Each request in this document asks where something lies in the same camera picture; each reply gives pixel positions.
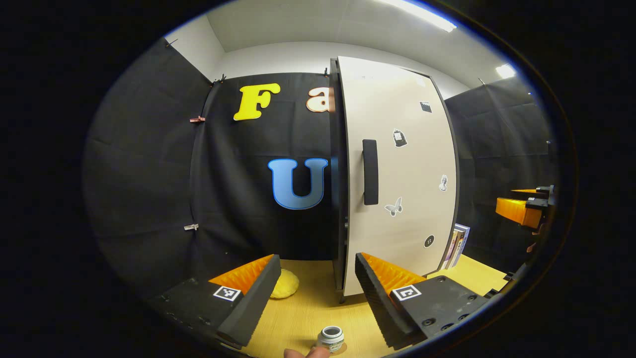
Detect dark grey cabinet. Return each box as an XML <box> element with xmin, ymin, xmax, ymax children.
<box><xmin>329</xmin><ymin>56</ymin><xmax>460</xmax><ymax>304</ymax></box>

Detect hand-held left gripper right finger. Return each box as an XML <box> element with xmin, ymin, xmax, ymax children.
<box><xmin>354</xmin><ymin>252</ymin><xmax>488</xmax><ymax>351</ymax></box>

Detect yellow plush toy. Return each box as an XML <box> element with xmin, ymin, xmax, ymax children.
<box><xmin>270</xmin><ymin>268</ymin><xmax>300</xmax><ymax>299</ymax></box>

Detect beige cabinet door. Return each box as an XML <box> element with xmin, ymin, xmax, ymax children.
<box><xmin>338</xmin><ymin>56</ymin><xmax>458</xmax><ymax>297</ymax></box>

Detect black backdrop cloth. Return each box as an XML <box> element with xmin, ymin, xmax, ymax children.
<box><xmin>83</xmin><ymin>37</ymin><xmax>559</xmax><ymax>299</ymax></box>

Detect upright thin books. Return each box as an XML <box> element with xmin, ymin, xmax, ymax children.
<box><xmin>445</xmin><ymin>224</ymin><xmax>470</xmax><ymax>270</ymax></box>

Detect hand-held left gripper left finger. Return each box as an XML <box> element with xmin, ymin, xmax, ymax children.
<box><xmin>148</xmin><ymin>255</ymin><xmax>282</xmax><ymax>350</ymax></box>

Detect white bottle with green label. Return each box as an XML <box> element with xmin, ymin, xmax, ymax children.
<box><xmin>317</xmin><ymin>326</ymin><xmax>345</xmax><ymax>354</ymax></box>

